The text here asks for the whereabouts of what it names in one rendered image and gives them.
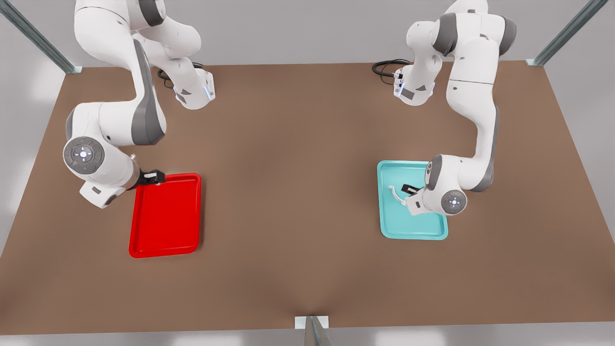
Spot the white drainage pipe clamp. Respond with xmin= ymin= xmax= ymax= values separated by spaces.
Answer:
xmin=388 ymin=185 xmax=409 ymax=207

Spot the teal rectangular tray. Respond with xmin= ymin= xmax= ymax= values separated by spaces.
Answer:
xmin=377 ymin=161 xmax=449 ymax=240

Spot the red rectangular tray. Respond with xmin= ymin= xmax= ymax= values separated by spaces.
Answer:
xmin=129 ymin=173 xmax=202 ymax=259

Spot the black cable loop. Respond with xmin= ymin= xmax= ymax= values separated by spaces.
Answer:
xmin=157 ymin=62 xmax=205 ymax=89
xmin=372 ymin=59 xmax=412 ymax=87

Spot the silver frame post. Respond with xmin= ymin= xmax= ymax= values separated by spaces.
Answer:
xmin=525 ymin=0 xmax=610 ymax=67
xmin=0 ymin=0 xmax=84 ymax=74
xmin=294 ymin=316 xmax=332 ymax=346

